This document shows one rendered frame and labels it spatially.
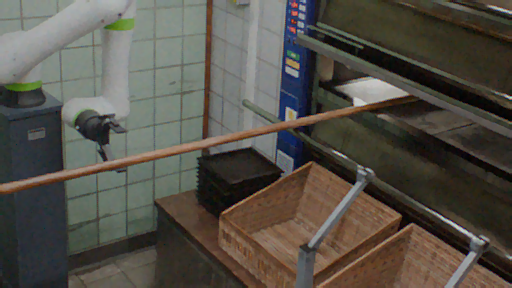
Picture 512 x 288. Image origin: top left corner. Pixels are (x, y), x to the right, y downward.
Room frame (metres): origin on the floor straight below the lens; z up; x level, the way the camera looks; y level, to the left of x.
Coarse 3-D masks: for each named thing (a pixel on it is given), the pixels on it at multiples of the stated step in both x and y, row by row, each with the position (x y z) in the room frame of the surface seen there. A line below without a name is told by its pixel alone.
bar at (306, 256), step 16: (256, 112) 2.56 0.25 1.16; (320, 144) 2.28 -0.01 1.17; (336, 160) 2.19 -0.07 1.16; (368, 176) 2.07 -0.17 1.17; (352, 192) 2.07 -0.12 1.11; (400, 192) 1.97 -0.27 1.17; (336, 208) 2.04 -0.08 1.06; (416, 208) 1.91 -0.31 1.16; (432, 208) 1.89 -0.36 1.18; (448, 224) 1.82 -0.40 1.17; (320, 240) 1.98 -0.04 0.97; (480, 240) 1.73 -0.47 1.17; (304, 256) 1.94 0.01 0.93; (480, 256) 1.73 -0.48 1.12; (304, 272) 1.93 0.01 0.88; (464, 272) 1.69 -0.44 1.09
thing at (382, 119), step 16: (320, 96) 2.85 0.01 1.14; (336, 96) 2.78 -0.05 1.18; (368, 112) 2.63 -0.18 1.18; (384, 112) 2.64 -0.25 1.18; (384, 128) 2.55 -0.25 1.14; (400, 128) 2.49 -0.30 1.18; (416, 128) 2.50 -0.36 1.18; (416, 144) 2.42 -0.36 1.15; (432, 144) 2.37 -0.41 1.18; (448, 144) 2.37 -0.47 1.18; (448, 160) 2.31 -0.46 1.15; (464, 160) 2.25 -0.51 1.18; (480, 160) 2.26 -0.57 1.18; (480, 176) 2.20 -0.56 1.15; (496, 176) 2.15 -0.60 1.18
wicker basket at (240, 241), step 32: (256, 192) 2.61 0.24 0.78; (288, 192) 2.72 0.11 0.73; (320, 192) 2.71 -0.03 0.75; (224, 224) 2.47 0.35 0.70; (288, 224) 2.70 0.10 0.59; (320, 224) 2.65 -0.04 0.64; (352, 224) 2.53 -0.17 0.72; (384, 224) 2.36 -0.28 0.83; (256, 256) 2.30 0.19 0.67; (288, 256) 2.45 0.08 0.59; (320, 256) 2.48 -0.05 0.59; (352, 256) 2.24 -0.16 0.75
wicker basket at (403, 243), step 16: (400, 240) 2.31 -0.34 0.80; (416, 240) 2.31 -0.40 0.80; (432, 240) 2.27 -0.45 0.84; (368, 256) 2.20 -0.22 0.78; (384, 256) 2.26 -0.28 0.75; (400, 256) 2.32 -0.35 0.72; (432, 256) 2.24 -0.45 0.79; (448, 256) 2.20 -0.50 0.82; (464, 256) 2.16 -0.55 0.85; (352, 272) 2.16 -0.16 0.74; (368, 272) 2.22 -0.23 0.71; (384, 272) 2.27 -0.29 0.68; (400, 272) 2.30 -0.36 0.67; (416, 272) 2.26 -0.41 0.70; (448, 272) 2.18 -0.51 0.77; (480, 272) 2.10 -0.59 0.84
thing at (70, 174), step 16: (336, 112) 2.52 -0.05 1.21; (352, 112) 2.56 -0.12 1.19; (256, 128) 2.29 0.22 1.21; (272, 128) 2.32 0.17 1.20; (288, 128) 2.36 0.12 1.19; (192, 144) 2.12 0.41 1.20; (208, 144) 2.15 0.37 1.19; (112, 160) 1.95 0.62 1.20; (128, 160) 1.97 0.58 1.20; (144, 160) 2.00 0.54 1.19; (48, 176) 1.81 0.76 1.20; (64, 176) 1.84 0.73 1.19; (80, 176) 1.87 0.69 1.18; (0, 192) 1.73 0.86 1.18
